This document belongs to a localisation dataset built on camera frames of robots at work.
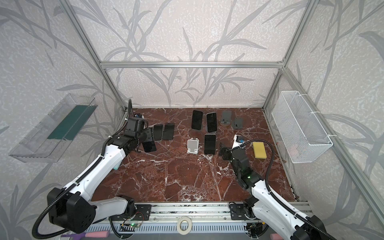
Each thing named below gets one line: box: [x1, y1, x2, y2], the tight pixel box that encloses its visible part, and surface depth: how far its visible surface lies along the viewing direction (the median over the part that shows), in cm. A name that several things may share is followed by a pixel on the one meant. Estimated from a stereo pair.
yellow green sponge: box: [252, 141, 267, 159], surface depth 97 cm
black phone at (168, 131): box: [162, 122, 175, 140], surface depth 110 cm
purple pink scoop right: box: [270, 233, 284, 240], surface depth 67 cm
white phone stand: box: [187, 137, 200, 155], surface depth 96 cm
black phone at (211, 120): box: [206, 112, 217, 133], surface depth 100 cm
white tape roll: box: [176, 216, 192, 235], surface depth 71 cm
